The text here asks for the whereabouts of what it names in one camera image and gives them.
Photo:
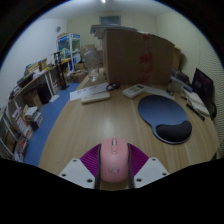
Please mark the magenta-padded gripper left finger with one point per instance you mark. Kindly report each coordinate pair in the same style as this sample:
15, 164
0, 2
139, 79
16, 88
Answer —
78, 171

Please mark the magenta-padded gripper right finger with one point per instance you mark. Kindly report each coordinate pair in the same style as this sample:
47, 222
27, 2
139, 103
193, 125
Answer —
150, 170

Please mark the pink computer mouse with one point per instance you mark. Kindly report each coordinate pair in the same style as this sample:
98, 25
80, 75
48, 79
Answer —
114, 163

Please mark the blue mouse pad, black wrist rest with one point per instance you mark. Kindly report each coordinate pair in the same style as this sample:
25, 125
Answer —
166, 118

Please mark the pile of books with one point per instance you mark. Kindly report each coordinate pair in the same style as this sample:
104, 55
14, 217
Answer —
33, 116

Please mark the black marker pen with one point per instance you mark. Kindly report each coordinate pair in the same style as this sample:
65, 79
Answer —
195, 111

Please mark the white bookshelf unit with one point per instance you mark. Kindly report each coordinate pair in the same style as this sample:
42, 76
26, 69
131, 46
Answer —
13, 133

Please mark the white flat rectangular device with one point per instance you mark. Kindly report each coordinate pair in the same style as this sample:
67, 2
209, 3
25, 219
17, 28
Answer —
95, 97

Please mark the white paper sheet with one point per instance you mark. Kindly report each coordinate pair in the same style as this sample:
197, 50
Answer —
158, 91
86, 92

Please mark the white remote control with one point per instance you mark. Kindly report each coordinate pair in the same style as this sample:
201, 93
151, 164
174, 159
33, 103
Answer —
133, 90

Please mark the white open book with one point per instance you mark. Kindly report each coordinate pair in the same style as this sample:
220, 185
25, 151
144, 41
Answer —
196, 102

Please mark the black computer tower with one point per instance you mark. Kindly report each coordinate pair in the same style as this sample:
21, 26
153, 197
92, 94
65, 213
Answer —
44, 93

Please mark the brown cardboard box under desk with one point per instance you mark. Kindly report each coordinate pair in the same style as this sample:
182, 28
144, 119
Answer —
31, 99

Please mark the blue flat box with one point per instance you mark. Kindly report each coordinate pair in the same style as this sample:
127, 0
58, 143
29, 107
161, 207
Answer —
181, 83

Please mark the open cardboard box on floor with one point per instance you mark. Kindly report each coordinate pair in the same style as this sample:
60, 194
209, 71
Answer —
78, 76

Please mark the black computer monitor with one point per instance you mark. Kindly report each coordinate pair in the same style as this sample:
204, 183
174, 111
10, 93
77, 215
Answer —
203, 88

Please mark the black floor stand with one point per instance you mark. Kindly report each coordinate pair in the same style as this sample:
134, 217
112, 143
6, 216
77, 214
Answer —
61, 71

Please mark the wooden side desk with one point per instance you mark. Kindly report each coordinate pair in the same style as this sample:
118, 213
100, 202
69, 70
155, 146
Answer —
36, 78

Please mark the clear plastic jar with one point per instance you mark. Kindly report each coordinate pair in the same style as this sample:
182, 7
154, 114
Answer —
91, 65

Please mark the small brown cardboard box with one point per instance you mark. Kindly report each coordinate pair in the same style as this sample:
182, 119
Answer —
176, 60

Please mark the large brown cardboard box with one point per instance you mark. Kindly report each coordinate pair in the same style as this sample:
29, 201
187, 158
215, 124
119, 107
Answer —
140, 56

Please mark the blue and white display cabinet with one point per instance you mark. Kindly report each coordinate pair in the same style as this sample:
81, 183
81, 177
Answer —
68, 46

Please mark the grey flat sheets stack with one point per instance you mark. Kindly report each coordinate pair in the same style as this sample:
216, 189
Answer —
100, 30

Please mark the grey door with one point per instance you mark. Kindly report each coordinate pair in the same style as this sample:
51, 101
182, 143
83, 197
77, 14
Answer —
110, 20

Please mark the ceiling tube light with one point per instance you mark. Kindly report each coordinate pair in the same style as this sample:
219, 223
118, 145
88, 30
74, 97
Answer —
103, 1

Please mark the round wall clock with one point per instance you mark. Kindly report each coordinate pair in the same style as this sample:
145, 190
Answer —
58, 29

